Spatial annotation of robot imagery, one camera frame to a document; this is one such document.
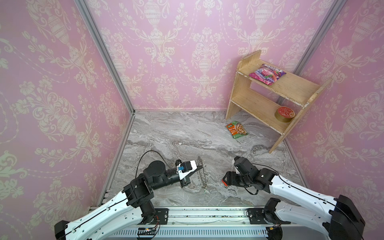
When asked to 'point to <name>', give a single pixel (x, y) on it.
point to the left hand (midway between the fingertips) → (200, 168)
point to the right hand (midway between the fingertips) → (227, 180)
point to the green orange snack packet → (236, 129)
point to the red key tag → (225, 183)
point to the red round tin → (284, 114)
